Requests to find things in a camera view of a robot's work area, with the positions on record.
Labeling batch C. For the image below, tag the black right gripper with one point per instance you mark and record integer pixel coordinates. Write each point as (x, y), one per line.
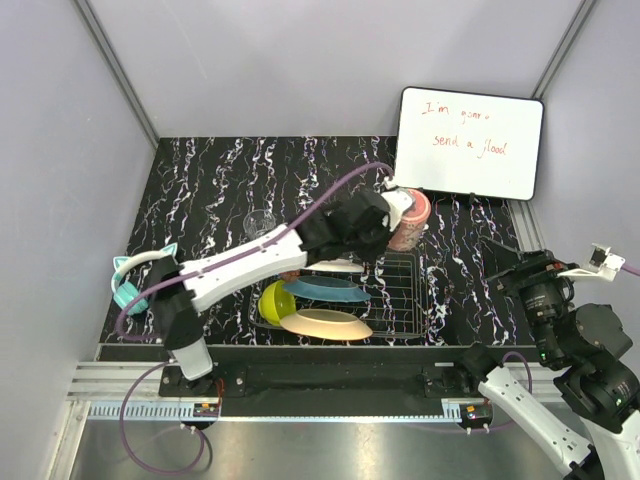
(523, 269)

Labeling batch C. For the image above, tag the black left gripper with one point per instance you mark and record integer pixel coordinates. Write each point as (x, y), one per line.
(372, 255)

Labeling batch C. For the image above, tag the white watermelon pattern plate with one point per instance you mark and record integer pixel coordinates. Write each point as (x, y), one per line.
(336, 266)

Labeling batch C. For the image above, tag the pink ceramic mug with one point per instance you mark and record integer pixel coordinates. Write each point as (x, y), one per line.
(412, 223)

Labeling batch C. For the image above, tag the teal scalloped plate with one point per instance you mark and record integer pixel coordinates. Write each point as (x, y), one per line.
(326, 289)

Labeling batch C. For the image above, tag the orange bird pattern plate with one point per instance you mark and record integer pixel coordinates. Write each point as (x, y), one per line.
(326, 324)

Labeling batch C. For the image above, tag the clear drinking glass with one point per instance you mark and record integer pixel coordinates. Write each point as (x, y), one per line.
(258, 222)

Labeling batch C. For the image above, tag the yellow green bowl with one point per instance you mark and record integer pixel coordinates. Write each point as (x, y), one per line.
(276, 303)

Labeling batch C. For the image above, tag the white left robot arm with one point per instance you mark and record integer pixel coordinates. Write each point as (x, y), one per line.
(319, 239)

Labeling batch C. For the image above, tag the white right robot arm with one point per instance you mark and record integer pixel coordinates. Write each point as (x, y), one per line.
(583, 344)

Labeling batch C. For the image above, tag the blue red patterned bowl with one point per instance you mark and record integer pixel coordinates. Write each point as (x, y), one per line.
(290, 276)

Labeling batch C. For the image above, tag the white dry erase board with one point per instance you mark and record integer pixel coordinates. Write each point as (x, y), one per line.
(468, 143)

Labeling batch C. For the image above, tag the right controller board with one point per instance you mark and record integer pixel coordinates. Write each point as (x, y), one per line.
(482, 413)

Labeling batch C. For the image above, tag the controller board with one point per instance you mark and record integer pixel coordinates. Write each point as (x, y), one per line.
(206, 409)
(482, 413)

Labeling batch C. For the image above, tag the left controller board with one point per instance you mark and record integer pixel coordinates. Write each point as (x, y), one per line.
(206, 409)

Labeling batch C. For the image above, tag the teal cat ear headphones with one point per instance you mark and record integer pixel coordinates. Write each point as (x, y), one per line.
(124, 292)

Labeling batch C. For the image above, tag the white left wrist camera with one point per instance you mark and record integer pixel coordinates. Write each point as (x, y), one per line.
(399, 199)

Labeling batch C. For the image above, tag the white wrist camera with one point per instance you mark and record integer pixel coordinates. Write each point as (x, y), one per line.
(399, 199)
(602, 264)

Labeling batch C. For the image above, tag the black wire dish rack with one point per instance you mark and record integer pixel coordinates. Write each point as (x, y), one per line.
(394, 312)

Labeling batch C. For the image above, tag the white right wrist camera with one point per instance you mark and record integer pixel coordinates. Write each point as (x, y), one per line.
(602, 264)

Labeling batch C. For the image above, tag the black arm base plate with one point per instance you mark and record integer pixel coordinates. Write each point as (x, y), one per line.
(413, 371)

